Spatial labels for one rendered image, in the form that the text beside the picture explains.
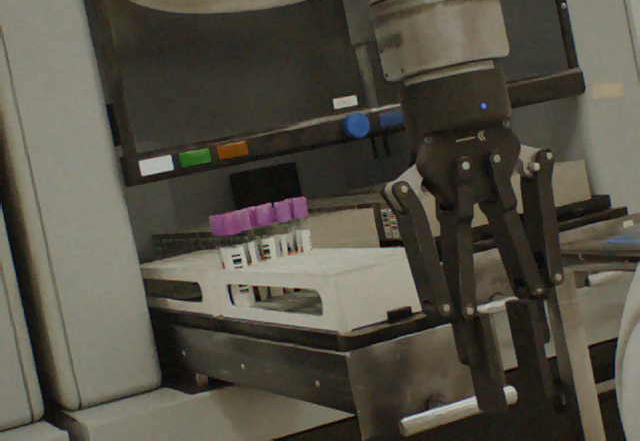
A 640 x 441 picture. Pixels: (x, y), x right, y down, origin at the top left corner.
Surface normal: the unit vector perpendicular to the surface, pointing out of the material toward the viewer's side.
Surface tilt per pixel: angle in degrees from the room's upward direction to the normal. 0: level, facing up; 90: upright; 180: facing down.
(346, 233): 90
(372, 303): 90
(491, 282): 90
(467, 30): 90
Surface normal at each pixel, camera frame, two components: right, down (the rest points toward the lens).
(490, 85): 0.58, -0.08
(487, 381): -0.89, 0.21
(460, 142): 0.40, -0.04
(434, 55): -0.22, 0.09
